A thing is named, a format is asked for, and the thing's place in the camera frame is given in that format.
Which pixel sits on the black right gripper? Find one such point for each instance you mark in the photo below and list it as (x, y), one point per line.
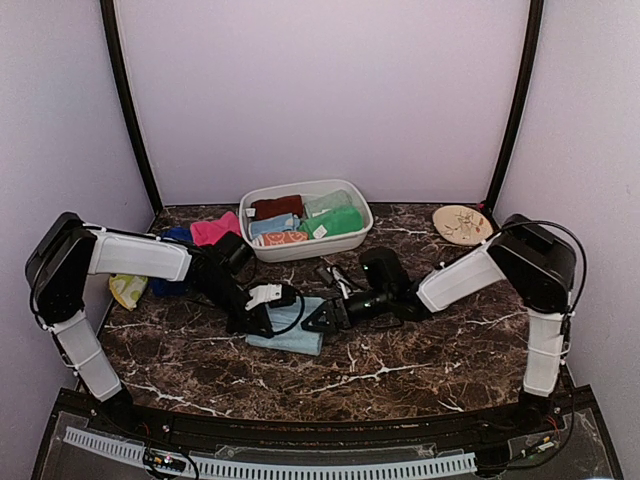
(337, 316)

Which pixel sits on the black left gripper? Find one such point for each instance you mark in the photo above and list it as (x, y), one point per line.
(258, 319)

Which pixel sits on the dark blue towel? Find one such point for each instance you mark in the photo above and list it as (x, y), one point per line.
(162, 287)

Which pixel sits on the large light blue towel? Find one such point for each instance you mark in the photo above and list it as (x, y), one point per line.
(296, 340)

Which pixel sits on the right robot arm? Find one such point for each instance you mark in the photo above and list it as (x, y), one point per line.
(543, 262)

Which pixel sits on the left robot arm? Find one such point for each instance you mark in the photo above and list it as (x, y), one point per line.
(72, 250)

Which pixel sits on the pink towel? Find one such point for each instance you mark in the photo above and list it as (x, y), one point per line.
(210, 232)

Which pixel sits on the rolled orange patterned towel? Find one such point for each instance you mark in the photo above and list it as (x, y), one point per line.
(272, 239)

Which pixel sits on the rolled light blue towel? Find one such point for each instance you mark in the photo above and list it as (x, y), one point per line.
(277, 224)

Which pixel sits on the yellow lemon print cloth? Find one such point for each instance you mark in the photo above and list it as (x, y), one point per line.
(127, 289)

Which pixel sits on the rolled maroon towel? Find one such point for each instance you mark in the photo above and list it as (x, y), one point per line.
(269, 208)

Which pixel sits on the rolled pale green towel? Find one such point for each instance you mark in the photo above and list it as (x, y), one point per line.
(323, 204)

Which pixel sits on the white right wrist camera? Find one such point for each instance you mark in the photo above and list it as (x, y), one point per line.
(331, 277)

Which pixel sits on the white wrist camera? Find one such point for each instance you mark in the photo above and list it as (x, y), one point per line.
(331, 277)
(274, 295)

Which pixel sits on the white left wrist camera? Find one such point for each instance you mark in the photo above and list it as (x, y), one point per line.
(274, 295)

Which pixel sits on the white slotted cable duct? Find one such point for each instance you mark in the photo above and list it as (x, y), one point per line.
(258, 463)

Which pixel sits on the black front table rail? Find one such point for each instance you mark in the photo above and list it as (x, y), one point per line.
(492, 431)

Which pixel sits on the black left frame post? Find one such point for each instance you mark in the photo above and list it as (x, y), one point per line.
(128, 109)

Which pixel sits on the black frame post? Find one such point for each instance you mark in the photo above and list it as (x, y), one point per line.
(128, 109)
(521, 89)

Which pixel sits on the black right frame post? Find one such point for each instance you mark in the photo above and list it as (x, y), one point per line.
(521, 89)

